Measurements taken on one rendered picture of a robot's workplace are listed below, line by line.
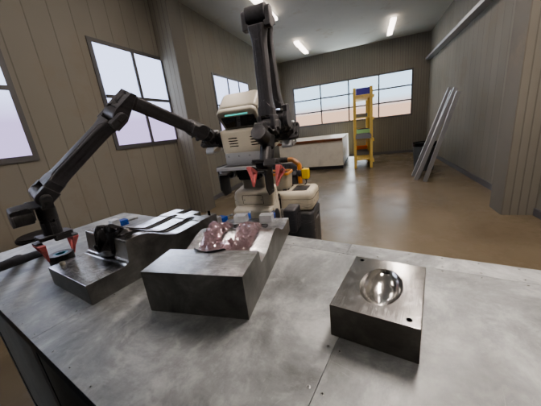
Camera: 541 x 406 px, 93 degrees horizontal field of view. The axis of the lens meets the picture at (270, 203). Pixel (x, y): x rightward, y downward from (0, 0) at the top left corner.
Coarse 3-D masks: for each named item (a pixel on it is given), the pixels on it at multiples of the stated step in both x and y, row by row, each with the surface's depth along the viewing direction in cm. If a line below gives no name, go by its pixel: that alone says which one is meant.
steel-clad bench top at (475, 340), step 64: (0, 256) 111; (320, 256) 80; (384, 256) 76; (64, 320) 64; (128, 320) 61; (192, 320) 58; (256, 320) 56; (320, 320) 54; (448, 320) 50; (512, 320) 48; (128, 384) 45; (192, 384) 43; (256, 384) 42; (320, 384) 41; (384, 384) 40; (448, 384) 38; (512, 384) 37
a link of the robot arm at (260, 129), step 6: (276, 120) 100; (258, 126) 92; (264, 126) 94; (276, 126) 99; (252, 132) 93; (258, 132) 92; (264, 132) 91; (270, 132) 101; (276, 132) 100; (258, 138) 92; (264, 138) 93; (264, 144) 97
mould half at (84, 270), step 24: (168, 216) 110; (192, 216) 106; (216, 216) 106; (120, 240) 77; (144, 240) 80; (168, 240) 87; (72, 264) 80; (96, 264) 79; (120, 264) 76; (144, 264) 80; (72, 288) 73; (96, 288) 69; (120, 288) 74
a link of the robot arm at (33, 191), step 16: (96, 128) 93; (112, 128) 95; (80, 144) 91; (96, 144) 94; (64, 160) 90; (80, 160) 92; (48, 176) 88; (64, 176) 91; (32, 192) 87; (48, 192) 88
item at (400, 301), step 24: (360, 264) 60; (384, 264) 59; (408, 264) 58; (360, 288) 52; (384, 288) 54; (408, 288) 50; (336, 312) 48; (360, 312) 45; (384, 312) 45; (408, 312) 44; (360, 336) 46; (384, 336) 44; (408, 336) 42; (408, 360) 43
